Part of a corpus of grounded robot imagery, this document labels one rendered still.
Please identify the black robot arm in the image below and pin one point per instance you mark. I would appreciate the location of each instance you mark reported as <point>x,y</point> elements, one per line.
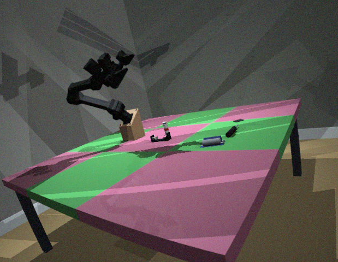
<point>75,97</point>

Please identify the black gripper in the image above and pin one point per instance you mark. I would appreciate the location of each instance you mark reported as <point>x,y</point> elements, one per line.
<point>116,74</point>

